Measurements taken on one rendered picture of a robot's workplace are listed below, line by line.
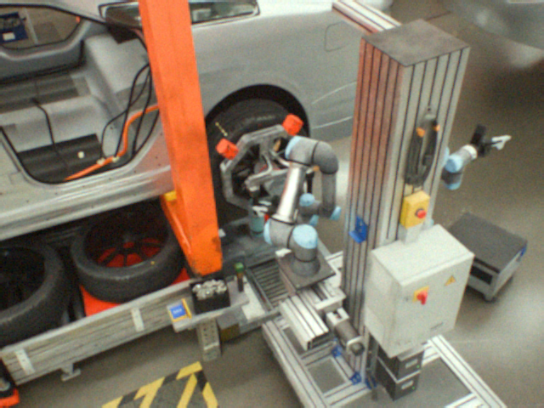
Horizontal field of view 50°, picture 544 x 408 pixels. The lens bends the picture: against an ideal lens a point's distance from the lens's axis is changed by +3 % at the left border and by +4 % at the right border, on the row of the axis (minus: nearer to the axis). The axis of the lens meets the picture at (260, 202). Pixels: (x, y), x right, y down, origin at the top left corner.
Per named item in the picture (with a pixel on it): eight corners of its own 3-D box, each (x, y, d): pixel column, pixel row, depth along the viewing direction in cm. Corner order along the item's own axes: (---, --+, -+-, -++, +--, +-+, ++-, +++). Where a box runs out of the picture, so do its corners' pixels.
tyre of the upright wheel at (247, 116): (252, 201, 384) (312, 123, 365) (267, 221, 368) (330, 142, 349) (176, 168, 341) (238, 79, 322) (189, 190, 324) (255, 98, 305)
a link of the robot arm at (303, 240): (312, 263, 266) (312, 243, 257) (286, 255, 271) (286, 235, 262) (321, 247, 274) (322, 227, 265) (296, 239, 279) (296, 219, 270)
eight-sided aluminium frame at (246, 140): (303, 189, 361) (303, 116, 325) (308, 195, 356) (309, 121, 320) (224, 214, 345) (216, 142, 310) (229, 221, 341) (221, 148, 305)
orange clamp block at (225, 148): (234, 144, 317) (223, 138, 311) (239, 151, 312) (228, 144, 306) (227, 153, 319) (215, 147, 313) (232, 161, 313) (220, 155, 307)
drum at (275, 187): (274, 172, 342) (273, 154, 333) (289, 193, 327) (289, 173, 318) (252, 179, 338) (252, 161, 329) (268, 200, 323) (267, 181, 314)
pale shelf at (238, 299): (238, 282, 324) (238, 279, 322) (250, 303, 312) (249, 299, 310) (167, 309, 312) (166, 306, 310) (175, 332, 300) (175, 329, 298)
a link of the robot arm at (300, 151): (286, 251, 265) (318, 139, 262) (258, 241, 270) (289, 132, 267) (294, 250, 276) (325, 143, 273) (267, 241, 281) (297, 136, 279)
